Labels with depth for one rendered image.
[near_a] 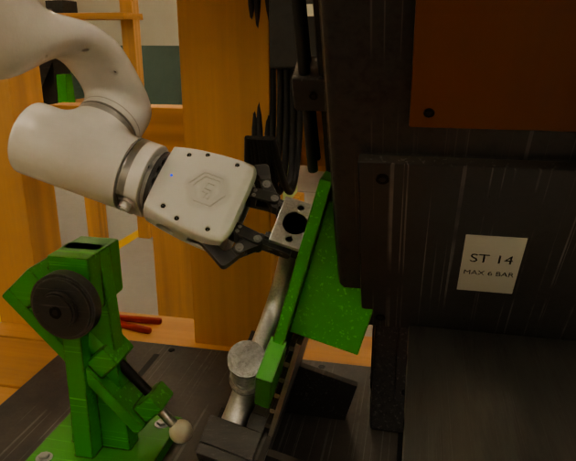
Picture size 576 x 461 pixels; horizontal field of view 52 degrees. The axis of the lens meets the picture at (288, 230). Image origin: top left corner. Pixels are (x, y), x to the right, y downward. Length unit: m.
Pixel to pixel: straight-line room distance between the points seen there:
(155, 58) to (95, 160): 11.20
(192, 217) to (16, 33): 0.23
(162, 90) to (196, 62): 10.91
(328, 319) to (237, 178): 0.18
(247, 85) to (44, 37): 0.37
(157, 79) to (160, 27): 0.93
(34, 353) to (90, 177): 0.51
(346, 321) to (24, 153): 0.38
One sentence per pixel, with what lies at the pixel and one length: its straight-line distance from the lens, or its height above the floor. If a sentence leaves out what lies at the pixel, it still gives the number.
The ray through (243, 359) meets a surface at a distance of 0.60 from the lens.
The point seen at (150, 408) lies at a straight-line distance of 0.73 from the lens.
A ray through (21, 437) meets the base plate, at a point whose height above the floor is 0.90.
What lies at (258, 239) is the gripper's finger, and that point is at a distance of 0.63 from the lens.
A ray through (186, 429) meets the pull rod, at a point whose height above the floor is 0.95.
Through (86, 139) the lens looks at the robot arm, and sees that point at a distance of 0.67.
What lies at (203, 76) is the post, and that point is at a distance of 0.93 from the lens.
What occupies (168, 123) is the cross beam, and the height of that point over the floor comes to 1.25.
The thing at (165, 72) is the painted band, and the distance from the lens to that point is 11.78.
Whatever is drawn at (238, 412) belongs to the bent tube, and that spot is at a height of 0.99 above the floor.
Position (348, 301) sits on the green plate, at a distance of 0.56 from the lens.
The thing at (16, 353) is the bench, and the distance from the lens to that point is 1.13.
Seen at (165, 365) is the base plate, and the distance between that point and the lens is 0.97.
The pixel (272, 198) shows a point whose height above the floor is 1.22.
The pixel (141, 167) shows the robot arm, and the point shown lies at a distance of 0.64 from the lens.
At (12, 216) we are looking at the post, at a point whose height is 1.09.
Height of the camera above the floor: 1.39
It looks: 18 degrees down
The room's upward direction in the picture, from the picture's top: straight up
